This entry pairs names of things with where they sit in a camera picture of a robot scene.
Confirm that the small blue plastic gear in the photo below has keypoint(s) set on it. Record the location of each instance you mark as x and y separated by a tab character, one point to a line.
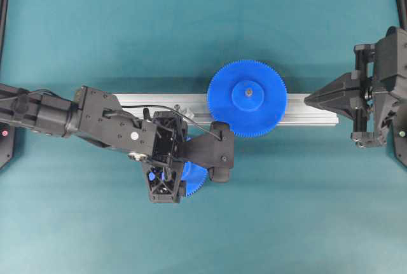
192	180

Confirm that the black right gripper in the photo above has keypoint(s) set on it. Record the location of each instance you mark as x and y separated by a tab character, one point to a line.
378	87

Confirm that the large blue plastic gear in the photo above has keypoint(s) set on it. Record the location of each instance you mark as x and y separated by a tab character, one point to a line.
252	116

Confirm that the grey plastic shaft bracket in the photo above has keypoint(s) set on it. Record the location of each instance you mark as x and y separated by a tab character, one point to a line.
186	112

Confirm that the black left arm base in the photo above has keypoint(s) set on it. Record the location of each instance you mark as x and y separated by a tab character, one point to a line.
7	140

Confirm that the silver aluminium extrusion rail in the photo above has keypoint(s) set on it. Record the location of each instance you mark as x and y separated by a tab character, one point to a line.
297	113

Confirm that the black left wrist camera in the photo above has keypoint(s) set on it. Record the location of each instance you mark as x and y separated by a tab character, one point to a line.
213	151

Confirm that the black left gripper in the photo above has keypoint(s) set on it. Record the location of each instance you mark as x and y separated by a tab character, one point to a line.
101	120

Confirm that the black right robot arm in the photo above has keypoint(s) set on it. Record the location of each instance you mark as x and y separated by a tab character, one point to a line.
395	38

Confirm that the black left frame post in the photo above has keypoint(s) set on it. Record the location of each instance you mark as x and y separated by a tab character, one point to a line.
3	17

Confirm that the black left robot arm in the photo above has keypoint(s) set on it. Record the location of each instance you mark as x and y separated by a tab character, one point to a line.
42	111

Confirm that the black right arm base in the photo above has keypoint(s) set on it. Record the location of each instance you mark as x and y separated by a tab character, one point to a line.
396	142

